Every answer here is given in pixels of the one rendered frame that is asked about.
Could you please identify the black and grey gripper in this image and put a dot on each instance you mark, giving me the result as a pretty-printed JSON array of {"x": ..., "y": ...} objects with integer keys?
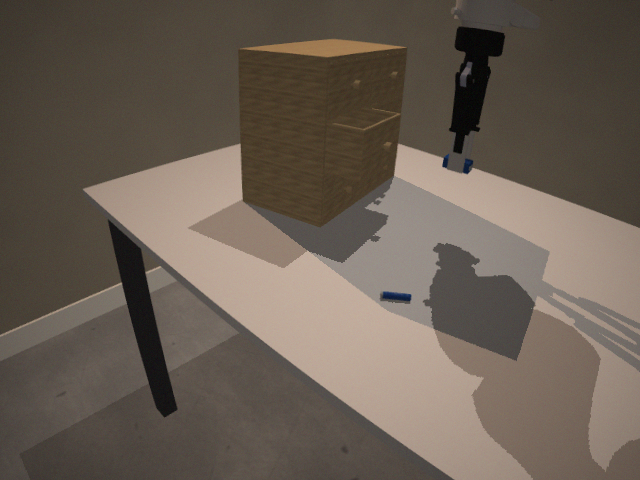
[{"x": 476, "y": 44}]

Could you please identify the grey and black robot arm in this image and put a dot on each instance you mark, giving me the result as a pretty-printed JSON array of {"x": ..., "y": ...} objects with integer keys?
[{"x": 492, "y": 14}]

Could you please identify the brown wooden chest of drawers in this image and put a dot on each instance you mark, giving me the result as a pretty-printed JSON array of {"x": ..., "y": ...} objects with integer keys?
[{"x": 283, "y": 100}]

